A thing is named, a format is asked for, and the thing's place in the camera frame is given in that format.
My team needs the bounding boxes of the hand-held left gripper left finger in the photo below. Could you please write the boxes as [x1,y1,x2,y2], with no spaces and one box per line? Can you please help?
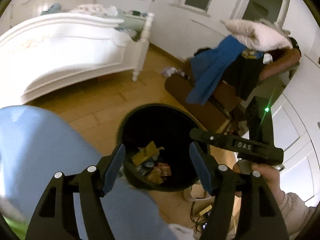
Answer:
[25,144,126,240]

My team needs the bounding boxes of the blue cloth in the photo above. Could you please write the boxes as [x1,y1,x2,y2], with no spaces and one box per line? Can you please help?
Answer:
[186,35,247,105]

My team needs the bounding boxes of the black cable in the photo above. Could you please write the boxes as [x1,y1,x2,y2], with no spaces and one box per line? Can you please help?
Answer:
[190,200,209,235]

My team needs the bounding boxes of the person's right hand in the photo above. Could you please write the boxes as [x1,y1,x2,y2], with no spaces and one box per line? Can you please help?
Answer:
[251,163,286,203]

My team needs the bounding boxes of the black garment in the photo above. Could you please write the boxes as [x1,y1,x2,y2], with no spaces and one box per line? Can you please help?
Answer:
[222,51,265,102]

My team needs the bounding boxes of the crumpled wrapper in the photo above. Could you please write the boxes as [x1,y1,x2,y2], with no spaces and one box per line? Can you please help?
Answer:
[161,67,185,78]

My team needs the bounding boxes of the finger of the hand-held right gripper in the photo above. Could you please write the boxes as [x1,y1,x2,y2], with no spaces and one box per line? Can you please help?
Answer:
[189,128,238,152]

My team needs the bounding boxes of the white bed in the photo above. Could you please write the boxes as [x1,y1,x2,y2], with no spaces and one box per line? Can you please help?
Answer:
[0,0,155,104]

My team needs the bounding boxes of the floral quilt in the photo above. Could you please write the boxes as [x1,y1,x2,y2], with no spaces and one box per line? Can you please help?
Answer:
[69,3,120,18]

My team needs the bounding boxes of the person's right forearm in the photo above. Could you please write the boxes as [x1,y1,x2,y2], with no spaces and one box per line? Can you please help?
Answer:
[272,191,320,240]

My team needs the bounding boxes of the white wardrobe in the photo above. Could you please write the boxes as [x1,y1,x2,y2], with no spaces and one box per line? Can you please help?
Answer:
[269,37,320,208]

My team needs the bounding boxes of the large red box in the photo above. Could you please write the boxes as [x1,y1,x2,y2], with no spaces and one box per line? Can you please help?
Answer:
[154,162,173,178]

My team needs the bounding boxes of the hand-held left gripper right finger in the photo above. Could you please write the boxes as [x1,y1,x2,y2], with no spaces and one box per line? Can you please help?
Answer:
[189,141,288,240]

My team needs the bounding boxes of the light blue clothing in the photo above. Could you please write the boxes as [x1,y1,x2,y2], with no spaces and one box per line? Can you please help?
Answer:
[40,3,63,15]

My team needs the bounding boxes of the white pillow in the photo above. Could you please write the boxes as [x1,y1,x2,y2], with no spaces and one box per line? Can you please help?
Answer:
[225,19,293,52]

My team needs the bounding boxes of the yellow foil packet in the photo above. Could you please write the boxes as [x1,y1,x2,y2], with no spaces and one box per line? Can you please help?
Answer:
[145,171,164,185]

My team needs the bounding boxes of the black trash bin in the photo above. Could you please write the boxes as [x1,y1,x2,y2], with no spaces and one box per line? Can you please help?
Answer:
[119,103,209,193]

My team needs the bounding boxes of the white paper napkin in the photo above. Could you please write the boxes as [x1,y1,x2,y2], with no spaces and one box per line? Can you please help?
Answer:
[167,224,197,240]

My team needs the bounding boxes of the blue tablecloth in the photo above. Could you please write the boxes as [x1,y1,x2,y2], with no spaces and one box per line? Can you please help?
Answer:
[0,105,177,240]

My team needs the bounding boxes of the beige paper packet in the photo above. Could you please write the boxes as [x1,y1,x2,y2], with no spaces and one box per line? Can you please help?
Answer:
[131,141,164,166]

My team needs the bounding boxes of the brown chair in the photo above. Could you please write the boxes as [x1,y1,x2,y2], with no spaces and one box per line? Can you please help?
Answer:
[164,47,302,133]

